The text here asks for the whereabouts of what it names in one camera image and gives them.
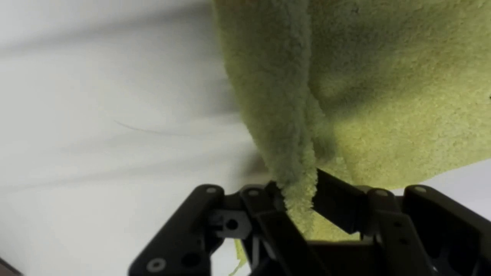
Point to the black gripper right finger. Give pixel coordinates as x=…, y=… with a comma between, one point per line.
x=347, y=206

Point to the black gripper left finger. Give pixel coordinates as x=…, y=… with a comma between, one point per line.
x=262, y=205

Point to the yellow-green towel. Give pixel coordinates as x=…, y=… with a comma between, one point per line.
x=376, y=93

